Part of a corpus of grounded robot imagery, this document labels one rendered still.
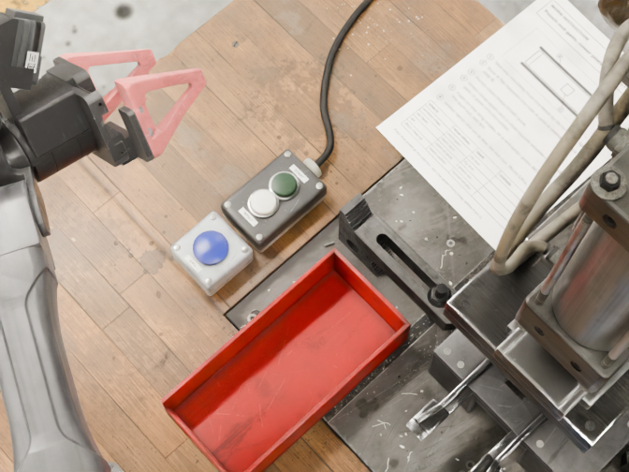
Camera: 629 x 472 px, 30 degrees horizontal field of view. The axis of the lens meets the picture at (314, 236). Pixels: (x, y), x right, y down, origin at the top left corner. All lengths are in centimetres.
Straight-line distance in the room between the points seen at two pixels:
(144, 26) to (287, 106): 116
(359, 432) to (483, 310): 27
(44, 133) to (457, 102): 63
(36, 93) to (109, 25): 158
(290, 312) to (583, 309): 51
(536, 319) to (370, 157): 49
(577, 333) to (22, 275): 42
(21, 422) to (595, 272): 41
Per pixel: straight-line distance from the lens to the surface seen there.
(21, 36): 94
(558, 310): 93
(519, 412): 122
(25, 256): 88
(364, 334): 131
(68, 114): 95
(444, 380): 128
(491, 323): 108
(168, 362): 131
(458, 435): 130
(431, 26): 148
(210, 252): 131
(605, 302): 85
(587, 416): 107
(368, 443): 129
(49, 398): 84
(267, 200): 133
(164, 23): 254
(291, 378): 130
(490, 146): 141
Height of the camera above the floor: 216
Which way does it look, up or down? 69 degrees down
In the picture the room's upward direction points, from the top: straight up
